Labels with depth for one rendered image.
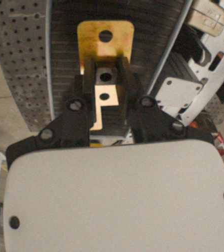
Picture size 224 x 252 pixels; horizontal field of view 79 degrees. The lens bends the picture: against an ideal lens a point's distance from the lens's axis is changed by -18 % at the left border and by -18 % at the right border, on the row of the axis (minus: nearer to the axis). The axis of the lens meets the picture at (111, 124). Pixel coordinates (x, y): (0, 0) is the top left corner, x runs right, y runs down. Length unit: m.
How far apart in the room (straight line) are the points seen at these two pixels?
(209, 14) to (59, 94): 0.28
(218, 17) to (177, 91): 0.18
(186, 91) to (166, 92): 0.05
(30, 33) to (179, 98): 0.59
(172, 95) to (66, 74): 0.22
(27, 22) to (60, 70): 0.51
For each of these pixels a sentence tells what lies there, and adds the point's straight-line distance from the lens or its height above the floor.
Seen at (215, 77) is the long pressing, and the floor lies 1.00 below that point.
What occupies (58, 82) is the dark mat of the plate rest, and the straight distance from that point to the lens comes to 0.22.
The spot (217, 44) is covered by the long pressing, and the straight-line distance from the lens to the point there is 0.47.
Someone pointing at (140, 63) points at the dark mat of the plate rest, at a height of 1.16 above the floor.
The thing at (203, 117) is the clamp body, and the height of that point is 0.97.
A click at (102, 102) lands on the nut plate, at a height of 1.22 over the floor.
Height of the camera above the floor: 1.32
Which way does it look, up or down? 35 degrees down
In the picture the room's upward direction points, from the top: 173 degrees clockwise
